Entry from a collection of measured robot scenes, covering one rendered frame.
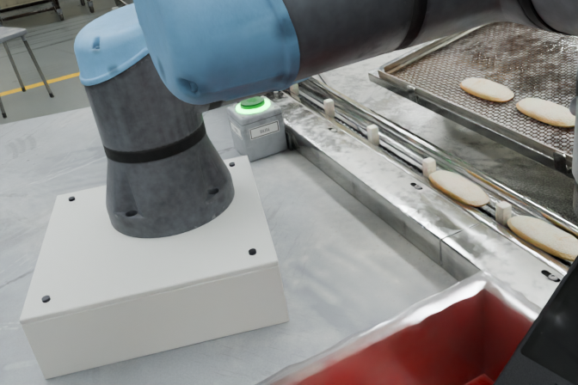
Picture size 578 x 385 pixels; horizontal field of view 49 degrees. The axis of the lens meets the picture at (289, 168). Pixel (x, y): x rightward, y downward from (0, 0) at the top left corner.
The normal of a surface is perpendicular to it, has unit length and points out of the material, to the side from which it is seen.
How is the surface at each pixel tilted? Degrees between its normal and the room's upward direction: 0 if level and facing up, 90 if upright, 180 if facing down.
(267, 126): 90
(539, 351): 29
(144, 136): 90
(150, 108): 90
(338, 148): 0
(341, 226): 0
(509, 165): 0
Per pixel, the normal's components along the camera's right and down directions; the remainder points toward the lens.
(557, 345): -0.50, -0.57
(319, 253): -0.15, -0.88
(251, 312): 0.18, 0.44
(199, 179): 0.62, -0.04
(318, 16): 0.42, 0.44
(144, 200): -0.17, 0.19
